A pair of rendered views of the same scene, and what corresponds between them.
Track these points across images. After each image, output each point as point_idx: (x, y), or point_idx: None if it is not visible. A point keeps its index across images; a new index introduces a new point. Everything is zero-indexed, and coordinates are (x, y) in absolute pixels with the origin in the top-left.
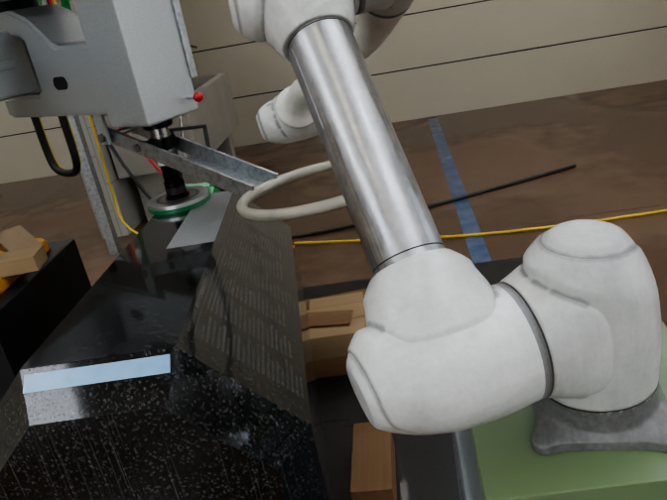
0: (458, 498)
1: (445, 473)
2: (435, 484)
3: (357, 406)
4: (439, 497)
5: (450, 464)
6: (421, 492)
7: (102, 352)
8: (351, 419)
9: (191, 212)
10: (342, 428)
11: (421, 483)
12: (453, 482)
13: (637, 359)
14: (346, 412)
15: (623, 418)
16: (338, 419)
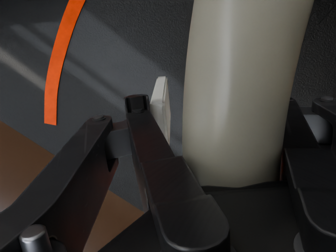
0: (146, 28)
1: (176, 42)
2: (173, 25)
3: (326, 46)
4: (158, 16)
5: (182, 53)
6: (174, 8)
7: None
8: (315, 26)
9: None
10: (312, 8)
11: (183, 16)
12: (163, 39)
13: None
14: (330, 30)
15: None
16: (329, 15)
